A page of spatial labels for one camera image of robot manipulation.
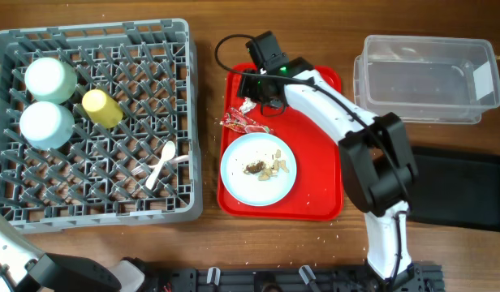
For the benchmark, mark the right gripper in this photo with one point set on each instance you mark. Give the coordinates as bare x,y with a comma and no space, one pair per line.
247,87

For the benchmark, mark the white napkin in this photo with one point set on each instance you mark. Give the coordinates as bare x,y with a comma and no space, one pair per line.
247,106

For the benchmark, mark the red snack wrapper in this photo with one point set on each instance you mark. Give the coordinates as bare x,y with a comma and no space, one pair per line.
239,122

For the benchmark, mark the food scraps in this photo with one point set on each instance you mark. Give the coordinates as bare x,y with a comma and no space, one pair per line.
267,166

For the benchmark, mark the light blue plate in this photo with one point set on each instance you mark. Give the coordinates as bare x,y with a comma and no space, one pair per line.
247,189

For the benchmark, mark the white plastic spoon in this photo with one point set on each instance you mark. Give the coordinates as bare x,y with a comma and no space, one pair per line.
168,152

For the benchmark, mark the white plastic fork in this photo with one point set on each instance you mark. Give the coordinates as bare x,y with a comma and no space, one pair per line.
139,169

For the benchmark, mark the yellow plastic cup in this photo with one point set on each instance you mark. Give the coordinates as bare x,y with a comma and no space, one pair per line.
101,108

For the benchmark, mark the mint green bowl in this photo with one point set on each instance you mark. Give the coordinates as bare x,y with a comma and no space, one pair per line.
48,79

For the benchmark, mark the light blue bowl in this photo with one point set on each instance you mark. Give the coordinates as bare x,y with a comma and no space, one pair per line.
46,125

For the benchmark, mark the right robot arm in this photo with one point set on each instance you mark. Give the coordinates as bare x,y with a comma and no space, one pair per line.
375,155

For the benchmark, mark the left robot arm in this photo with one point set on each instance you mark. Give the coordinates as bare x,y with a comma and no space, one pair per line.
24,267

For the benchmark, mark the grey dishwasher rack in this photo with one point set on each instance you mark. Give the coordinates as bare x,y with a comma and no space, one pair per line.
149,68

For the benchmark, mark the red plastic tray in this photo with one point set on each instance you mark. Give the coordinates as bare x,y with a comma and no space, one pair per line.
317,194

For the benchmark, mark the clear plastic bin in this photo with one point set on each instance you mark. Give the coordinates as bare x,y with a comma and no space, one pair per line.
427,79

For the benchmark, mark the black tray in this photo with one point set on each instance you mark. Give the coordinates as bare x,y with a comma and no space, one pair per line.
456,188

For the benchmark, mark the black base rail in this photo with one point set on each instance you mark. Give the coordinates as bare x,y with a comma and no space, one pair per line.
353,278

